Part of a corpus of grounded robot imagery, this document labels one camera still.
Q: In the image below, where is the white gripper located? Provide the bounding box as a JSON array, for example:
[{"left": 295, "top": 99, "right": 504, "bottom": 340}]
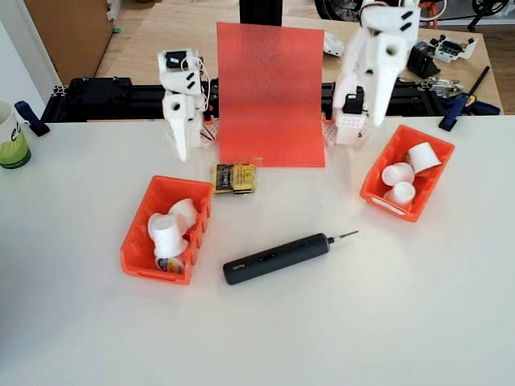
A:
[
  {"left": 162, "top": 92, "right": 201, "bottom": 163},
  {"left": 360, "top": 31, "right": 412, "bottom": 129}
]

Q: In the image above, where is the yellow and black packet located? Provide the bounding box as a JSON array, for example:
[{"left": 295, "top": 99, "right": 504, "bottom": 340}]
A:
[{"left": 211, "top": 162, "right": 258, "bottom": 197}]

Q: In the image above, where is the blue lid coffee pod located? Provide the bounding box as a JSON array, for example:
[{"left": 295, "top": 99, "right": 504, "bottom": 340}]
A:
[{"left": 167, "top": 199, "right": 199, "bottom": 232}]

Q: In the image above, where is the white coffee pod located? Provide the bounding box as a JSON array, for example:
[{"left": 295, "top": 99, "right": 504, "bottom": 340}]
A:
[
  {"left": 381, "top": 162, "right": 415, "bottom": 188},
  {"left": 154, "top": 256, "right": 186, "bottom": 275},
  {"left": 151, "top": 223, "right": 190, "bottom": 258},
  {"left": 146, "top": 212, "right": 180, "bottom": 236},
  {"left": 381, "top": 180, "right": 418, "bottom": 207},
  {"left": 406, "top": 141, "right": 443, "bottom": 175}
]

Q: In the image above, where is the orange bin with white label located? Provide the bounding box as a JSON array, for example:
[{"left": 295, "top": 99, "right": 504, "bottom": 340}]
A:
[{"left": 359, "top": 124, "right": 455, "bottom": 224}]

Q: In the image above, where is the orange plastic bin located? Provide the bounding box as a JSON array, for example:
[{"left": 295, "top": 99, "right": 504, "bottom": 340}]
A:
[{"left": 119, "top": 175, "right": 213, "bottom": 286}]

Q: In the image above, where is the black printed part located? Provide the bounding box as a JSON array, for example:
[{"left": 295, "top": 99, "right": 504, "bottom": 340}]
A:
[{"left": 406, "top": 41, "right": 440, "bottom": 80}]

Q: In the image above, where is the silver metal clamp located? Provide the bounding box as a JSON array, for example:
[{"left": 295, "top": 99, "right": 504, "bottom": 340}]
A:
[{"left": 402, "top": 76, "right": 464, "bottom": 97}]

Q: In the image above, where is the blue clamp with black bar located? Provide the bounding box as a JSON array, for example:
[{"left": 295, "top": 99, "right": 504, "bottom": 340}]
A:
[{"left": 438, "top": 66, "right": 500, "bottom": 131}]

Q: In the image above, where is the white device with circuit board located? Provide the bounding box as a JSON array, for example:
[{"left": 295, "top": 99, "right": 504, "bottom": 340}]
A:
[{"left": 428, "top": 35, "right": 479, "bottom": 64}]

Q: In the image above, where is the orange stand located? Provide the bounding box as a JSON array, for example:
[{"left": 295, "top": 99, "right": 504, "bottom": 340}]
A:
[{"left": 420, "top": 0, "right": 440, "bottom": 29}]

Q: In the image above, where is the black bicycle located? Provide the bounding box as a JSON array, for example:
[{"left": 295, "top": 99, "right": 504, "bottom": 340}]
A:
[{"left": 313, "top": 0, "right": 363, "bottom": 23}]

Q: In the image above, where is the red foam sheet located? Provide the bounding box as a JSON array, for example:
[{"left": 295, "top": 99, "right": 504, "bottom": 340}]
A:
[{"left": 216, "top": 20, "right": 326, "bottom": 168}]

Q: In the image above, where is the dark grey electric screwdriver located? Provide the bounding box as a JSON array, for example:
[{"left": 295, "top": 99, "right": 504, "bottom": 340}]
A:
[{"left": 222, "top": 229, "right": 359, "bottom": 285}]

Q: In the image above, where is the white and green mug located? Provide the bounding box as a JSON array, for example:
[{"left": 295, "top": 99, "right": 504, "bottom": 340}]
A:
[{"left": 0, "top": 98, "right": 32, "bottom": 170}]

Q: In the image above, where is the black aluminium rail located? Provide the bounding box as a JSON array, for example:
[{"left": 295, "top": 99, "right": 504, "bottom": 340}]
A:
[{"left": 39, "top": 80, "right": 451, "bottom": 122}]

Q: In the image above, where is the black upright post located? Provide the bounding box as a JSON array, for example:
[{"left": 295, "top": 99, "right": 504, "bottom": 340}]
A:
[{"left": 239, "top": 0, "right": 282, "bottom": 24}]

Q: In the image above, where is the blue clamp handle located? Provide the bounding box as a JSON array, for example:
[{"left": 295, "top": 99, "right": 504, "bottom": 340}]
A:
[{"left": 14, "top": 101, "right": 51, "bottom": 137}]

